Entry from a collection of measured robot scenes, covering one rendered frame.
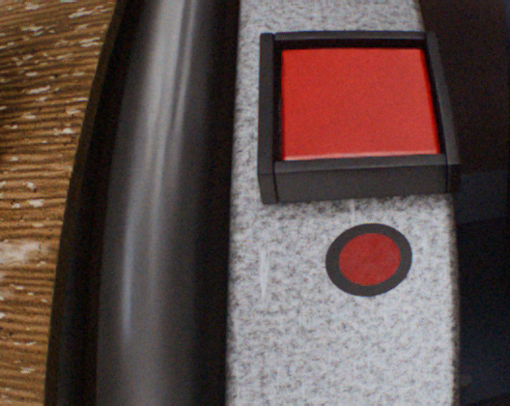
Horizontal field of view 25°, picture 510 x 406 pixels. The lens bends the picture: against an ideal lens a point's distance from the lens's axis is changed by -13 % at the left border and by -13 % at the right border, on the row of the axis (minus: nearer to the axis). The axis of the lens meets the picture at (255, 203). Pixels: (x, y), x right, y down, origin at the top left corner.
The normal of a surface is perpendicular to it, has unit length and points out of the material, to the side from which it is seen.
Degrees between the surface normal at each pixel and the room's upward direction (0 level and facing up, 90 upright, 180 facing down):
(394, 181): 90
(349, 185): 90
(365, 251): 0
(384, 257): 0
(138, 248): 4
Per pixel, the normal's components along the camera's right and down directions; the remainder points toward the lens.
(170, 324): 0.42, -0.57
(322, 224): -0.11, -0.63
